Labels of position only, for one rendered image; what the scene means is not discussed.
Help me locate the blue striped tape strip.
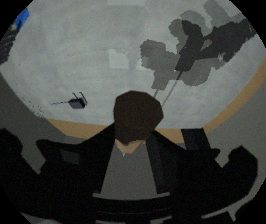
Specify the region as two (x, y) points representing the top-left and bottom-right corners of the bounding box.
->
(13, 7), (29, 31)

